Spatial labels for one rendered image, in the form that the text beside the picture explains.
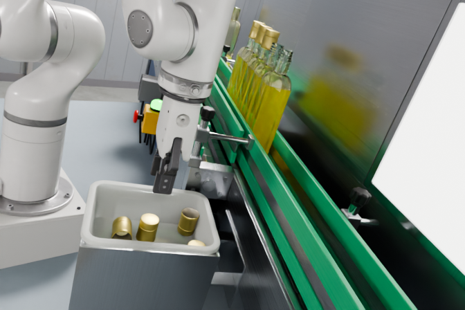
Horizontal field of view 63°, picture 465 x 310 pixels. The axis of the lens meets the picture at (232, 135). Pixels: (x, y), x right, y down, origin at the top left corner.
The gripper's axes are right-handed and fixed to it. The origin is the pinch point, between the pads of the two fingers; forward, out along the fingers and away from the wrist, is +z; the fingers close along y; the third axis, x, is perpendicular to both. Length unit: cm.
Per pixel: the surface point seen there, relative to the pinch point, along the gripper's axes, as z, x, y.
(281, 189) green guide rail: -5.1, -17.8, -8.9
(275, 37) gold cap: -24.3, -23.7, 26.7
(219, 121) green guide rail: -0.2, -17.4, 29.5
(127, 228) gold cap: 10.5, 4.0, -1.8
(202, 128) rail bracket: -6.2, -7.3, 8.8
